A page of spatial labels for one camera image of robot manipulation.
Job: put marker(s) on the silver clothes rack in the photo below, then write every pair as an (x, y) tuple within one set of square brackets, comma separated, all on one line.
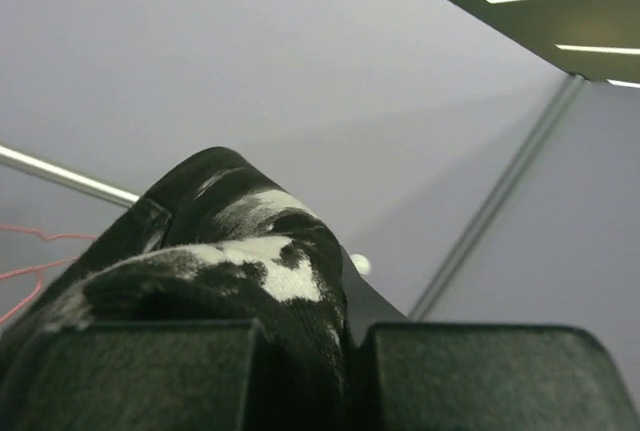
[(86, 185)]

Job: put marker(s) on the black white tie-dye trousers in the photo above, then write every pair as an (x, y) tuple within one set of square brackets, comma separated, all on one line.
[(216, 239)]

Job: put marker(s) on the right aluminium corner post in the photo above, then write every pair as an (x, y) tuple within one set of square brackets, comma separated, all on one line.
[(508, 180)]

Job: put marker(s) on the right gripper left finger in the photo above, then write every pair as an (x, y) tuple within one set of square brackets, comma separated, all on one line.
[(163, 376)]

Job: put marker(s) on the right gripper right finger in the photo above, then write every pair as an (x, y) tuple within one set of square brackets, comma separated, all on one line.
[(474, 376)]

